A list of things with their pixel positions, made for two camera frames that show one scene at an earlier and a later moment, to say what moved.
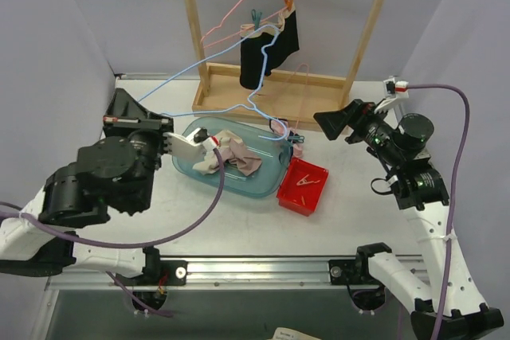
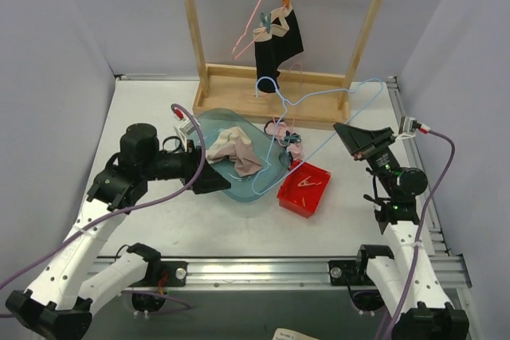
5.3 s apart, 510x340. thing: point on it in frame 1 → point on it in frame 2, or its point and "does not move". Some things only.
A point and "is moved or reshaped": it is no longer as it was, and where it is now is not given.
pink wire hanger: x=304 y=86 → x=301 y=68
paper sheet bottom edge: x=288 y=334 does not move
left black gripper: x=133 y=122 → x=196 y=169
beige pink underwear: x=234 y=154 is moved or reshaped
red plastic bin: x=302 y=186 does not move
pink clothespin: x=304 y=181 does not move
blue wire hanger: x=249 y=101 → x=294 y=103
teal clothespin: x=256 y=17 → x=268 y=22
